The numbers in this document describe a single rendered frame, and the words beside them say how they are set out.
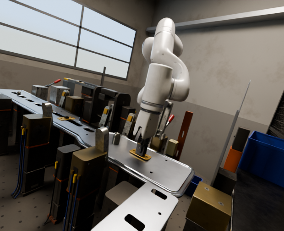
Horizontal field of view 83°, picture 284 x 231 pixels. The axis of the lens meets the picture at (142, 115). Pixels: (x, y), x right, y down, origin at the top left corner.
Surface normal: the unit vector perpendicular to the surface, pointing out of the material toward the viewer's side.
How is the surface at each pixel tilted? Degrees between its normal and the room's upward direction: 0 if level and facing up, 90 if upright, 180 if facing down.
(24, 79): 90
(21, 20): 90
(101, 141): 102
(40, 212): 0
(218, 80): 90
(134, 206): 0
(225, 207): 0
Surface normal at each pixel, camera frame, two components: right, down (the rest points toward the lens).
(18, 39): 0.61, 0.30
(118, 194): 0.22, -0.95
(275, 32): -0.76, -0.04
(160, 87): 0.16, 0.25
